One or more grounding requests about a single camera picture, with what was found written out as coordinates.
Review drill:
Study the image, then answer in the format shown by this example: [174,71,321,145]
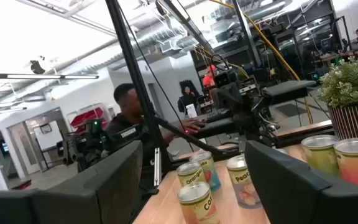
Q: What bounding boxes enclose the black metal frame pole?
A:
[104,0,173,187]

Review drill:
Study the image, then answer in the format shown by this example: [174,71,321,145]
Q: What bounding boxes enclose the wooden shelf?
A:
[274,119,334,138]

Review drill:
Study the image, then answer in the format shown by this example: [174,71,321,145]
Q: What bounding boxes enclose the black topped table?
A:
[260,80,318,106]

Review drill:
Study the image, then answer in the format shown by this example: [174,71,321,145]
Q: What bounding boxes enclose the person with red cap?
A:
[201,64,218,88]

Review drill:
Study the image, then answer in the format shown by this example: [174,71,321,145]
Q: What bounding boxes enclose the can with pink-orange label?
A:
[333,137,358,192]

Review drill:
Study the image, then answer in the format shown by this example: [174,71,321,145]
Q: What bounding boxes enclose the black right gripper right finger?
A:
[244,139,358,224]

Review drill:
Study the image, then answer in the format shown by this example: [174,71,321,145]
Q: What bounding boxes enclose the person seated at table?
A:
[103,83,202,156]

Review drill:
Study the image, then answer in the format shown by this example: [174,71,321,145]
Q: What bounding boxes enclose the long ceiling light bar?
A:
[0,72,100,80]

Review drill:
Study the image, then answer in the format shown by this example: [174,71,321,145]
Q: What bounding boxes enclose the white board on stand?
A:
[33,120,64,170]

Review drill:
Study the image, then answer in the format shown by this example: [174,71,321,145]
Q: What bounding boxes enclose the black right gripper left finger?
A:
[0,139,144,224]

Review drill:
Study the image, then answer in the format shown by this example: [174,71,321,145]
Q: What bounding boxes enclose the large peach label can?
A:
[177,181,221,224]

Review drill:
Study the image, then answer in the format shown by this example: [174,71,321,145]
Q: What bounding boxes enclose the green plant with white flowers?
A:
[318,57,358,108]

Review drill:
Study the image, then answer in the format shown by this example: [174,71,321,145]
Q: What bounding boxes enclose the person in black chair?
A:
[177,80,201,115]

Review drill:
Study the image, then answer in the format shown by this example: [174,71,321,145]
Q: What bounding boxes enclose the black diagonal frame brace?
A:
[154,115,241,158]

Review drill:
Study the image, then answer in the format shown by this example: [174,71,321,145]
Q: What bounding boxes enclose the yellow hanging cable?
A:
[209,0,314,125]

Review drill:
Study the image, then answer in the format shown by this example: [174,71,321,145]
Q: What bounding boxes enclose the silver ventilation duct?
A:
[51,18,198,75]

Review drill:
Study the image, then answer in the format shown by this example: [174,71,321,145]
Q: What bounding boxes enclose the can with blue label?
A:
[189,151,222,192]

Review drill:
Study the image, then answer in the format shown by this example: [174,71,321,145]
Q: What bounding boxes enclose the striped dark plant pot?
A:
[327,101,358,141]

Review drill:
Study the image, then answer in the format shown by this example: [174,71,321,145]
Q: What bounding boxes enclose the red storage bins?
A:
[70,106,109,129]

